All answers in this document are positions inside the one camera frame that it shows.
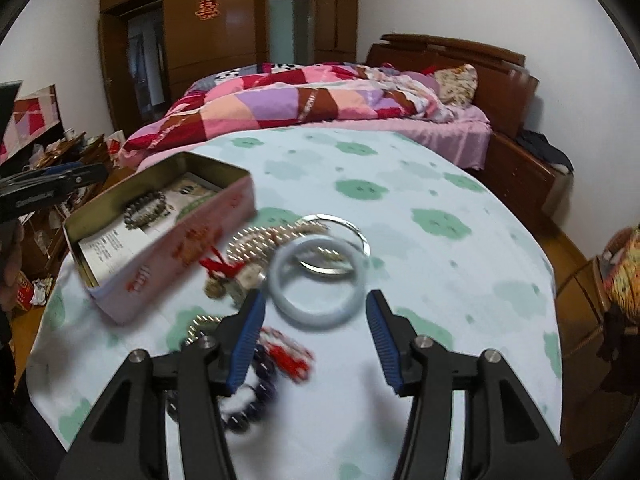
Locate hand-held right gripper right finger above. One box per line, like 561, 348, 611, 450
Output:
365, 289, 576, 480

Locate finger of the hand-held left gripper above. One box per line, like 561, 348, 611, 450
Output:
30, 162, 109, 195

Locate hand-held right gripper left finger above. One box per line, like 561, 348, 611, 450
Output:
55, 289, 268, 480

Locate red and white beaded charm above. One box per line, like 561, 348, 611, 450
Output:
255, 327, 316, 386

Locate pale jade bangle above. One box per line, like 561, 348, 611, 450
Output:
268, 236, 371, 331

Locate dark purple bead bracelet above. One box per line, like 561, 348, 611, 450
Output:
165, 340, 281, 433

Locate brass pendant with red string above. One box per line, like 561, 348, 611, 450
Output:
199, 245, 243, 303

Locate gold bead necklace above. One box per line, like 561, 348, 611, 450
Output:
225, 222, 331, 266

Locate silver bangle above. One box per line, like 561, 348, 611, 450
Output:
295, 215, 371, 278

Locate pink tin box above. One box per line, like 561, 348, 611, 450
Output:
62, 151, 258, 326

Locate person's left hand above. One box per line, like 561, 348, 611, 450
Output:
0, 217, 27, 311

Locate white and red paper bag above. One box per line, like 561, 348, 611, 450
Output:
102, 130, 126, 166

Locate cluttered low wooden cabinet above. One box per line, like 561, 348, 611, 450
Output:
0, 132, 121, 311

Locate framed mirror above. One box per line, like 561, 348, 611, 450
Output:
0, 84, 63, 163

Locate printed paper leaflet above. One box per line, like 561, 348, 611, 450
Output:
77, 172, 221, 288

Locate red carton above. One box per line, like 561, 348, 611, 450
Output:
12, 270, 37, 311

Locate cloud print tablecloth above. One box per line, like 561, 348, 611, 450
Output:
27, 127, 563, 480

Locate brown wooden wardrobe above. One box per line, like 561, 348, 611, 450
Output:
97, 0, 361, 133

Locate wooden nightstand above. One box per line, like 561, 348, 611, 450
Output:
482, 132, 573, 231

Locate bed with pink sheet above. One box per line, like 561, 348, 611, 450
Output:
117, 105, 493, 171

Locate patchwork quilt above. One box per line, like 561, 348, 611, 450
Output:
122, 61, 453, 158

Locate dark clothes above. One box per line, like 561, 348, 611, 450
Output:
515, 129, 575, 173

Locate floral cushion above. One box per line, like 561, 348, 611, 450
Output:
602, 227, 640, 326

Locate floral pillow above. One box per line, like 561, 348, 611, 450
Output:
432, 63, 478, 107

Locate grey bead bracelet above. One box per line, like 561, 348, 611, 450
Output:
122, 191, 168, 228

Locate wooden bed frame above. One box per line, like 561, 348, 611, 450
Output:
365, 34, 541, 143

